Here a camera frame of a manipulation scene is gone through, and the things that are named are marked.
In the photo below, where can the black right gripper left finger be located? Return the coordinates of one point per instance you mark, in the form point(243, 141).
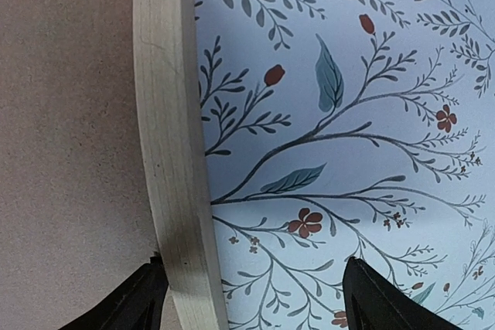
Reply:
point(136, 303)

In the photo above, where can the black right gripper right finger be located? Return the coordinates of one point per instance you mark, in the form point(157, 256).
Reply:
point(372, 302)

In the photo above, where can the light wooden picture frame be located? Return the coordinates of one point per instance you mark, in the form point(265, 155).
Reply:
point(171, 136)

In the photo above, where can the floral patterned table cover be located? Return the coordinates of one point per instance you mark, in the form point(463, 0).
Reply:
point(349, 128)

